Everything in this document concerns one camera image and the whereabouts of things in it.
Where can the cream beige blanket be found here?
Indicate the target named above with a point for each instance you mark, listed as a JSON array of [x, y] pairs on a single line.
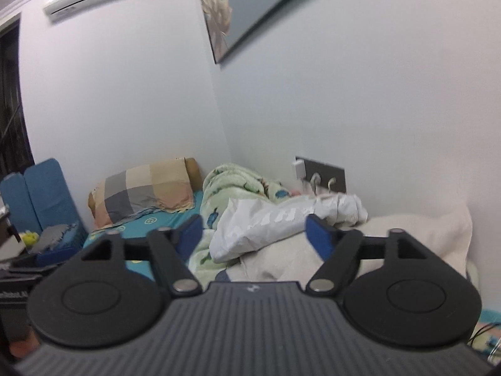
[[295, 259]]

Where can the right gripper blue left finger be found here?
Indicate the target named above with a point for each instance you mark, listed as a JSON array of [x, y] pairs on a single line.
[[186, 237]]

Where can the blue covered chair right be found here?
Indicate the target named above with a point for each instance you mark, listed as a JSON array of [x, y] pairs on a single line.
[[53, 205]]

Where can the black wall socket panel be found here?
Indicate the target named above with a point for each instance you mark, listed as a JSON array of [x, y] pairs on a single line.
[[320, 175]]

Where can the white plastic bag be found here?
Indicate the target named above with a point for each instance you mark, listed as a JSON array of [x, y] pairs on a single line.
[[252, 224]]

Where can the grey folded cloth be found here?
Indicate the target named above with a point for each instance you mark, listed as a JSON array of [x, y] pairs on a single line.
[[54, 237]]

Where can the plaid checkered pillow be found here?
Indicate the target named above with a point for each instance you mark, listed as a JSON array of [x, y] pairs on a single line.
[[166, 186]]

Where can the blue covered chair left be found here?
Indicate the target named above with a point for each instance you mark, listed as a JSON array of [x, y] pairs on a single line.
[[16, 197]]

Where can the green patterned fleece blanket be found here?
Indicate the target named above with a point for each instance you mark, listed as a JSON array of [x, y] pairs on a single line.
[[223, 187]]

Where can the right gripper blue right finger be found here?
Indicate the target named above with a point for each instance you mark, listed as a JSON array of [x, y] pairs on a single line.
[[321, 235]]

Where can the yellow green plush toy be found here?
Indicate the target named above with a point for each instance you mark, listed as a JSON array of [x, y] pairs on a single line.
[[29, 238]]

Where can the blue covered chair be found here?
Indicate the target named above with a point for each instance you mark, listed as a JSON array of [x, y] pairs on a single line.
[[16, 197], [53, 205]]

